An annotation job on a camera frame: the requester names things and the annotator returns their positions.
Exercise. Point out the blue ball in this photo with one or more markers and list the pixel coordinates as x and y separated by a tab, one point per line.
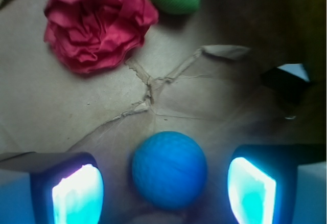
169	170

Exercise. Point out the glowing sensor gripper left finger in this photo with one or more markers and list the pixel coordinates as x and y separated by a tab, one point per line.
61	187

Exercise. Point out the brown paper bag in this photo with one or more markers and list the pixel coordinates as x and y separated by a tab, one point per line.
199	75

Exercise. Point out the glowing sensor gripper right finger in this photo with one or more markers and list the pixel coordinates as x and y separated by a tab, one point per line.
278	183

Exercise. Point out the red crumpled paper flower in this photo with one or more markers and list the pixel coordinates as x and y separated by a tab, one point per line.
91	35

